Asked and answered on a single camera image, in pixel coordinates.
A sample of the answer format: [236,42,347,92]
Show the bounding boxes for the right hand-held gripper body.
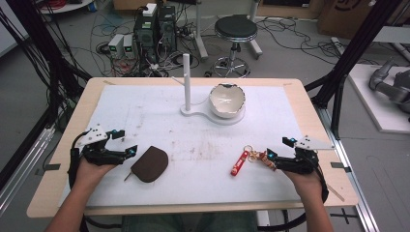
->
[275,134,337,175]

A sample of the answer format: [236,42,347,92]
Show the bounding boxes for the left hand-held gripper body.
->
[74,124,128,167]

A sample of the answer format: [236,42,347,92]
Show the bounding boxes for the brown pouch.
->
[123,145,169,184]

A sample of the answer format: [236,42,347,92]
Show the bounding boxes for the red keychain with charms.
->
[230,145,278,177]

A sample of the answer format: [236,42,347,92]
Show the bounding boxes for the person's right hand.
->
[282,168,325,203]

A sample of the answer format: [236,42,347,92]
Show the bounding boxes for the person's left hand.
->
[74,156,118,191]

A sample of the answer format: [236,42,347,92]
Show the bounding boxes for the black tape piece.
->
[330,161,353,174]
[34,162,62,177]

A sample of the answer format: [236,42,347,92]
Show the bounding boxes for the white bowl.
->
[208,82,247,119]

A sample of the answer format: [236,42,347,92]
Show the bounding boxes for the white table mat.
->
[58,84,305,208]

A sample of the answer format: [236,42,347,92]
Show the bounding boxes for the white stand with pole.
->
[170,52,247,127]

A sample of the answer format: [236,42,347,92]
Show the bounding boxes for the white floor board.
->
[347,63,410,135]

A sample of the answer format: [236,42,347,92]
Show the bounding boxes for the grey power supply unit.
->
[123,33,135,59]
[107,33,126,59]

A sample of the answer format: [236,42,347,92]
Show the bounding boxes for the person's legs in jeans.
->
[121,210,259,232]

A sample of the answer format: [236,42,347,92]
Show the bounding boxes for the black computer tower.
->
[132,3,179,67]

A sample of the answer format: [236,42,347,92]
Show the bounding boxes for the black round stool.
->
[210,14,259,79]

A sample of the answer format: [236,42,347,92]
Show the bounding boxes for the brown cardboard box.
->
[316,0,379,41]

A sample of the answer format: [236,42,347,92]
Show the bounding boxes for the aluminium rail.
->
[314,105,381,232]
[0,125,56,218]

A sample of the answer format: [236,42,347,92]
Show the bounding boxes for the black metal frame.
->
[304,0,405,140]
[0,0,93,191]

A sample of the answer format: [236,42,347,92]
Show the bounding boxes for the white desk leg frame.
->
[192,0,264,61]

